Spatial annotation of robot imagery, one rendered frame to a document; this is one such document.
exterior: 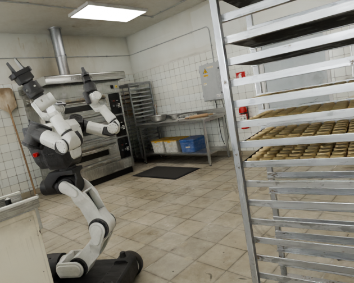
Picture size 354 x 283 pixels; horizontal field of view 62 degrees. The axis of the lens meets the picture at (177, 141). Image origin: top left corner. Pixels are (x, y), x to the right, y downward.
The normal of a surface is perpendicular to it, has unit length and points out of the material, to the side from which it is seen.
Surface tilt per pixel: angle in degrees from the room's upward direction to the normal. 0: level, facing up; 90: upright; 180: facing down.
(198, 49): 90
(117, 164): 90
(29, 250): 90
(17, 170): 90
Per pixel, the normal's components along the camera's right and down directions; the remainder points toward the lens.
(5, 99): 0.70, -0.17
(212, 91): -0.68, 0.22
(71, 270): -0.21, 0.18
